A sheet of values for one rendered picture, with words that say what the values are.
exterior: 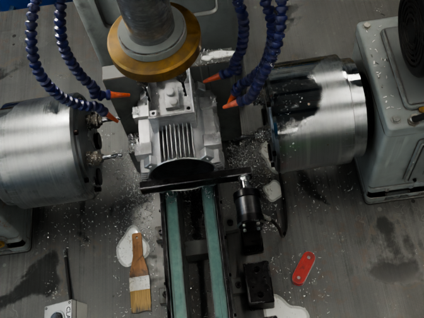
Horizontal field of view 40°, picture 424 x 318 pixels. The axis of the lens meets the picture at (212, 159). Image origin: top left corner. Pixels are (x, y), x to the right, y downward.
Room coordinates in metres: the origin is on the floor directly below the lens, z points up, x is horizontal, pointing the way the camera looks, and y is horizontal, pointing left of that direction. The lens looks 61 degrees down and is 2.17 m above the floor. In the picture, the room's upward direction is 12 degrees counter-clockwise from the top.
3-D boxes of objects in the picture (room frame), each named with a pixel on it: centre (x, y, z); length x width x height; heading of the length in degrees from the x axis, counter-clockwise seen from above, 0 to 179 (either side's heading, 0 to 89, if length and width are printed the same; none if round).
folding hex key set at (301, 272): (0.41, -0.16, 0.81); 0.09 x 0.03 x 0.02; 140
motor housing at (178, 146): (0.71, 0.06, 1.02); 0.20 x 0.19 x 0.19; 176
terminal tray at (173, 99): (0.75, 0.06, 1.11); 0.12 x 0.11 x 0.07; 176
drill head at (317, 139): (0.69, -0.27, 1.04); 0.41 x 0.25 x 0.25; 86
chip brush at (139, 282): (0.49, 0.23, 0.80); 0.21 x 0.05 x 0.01; 177
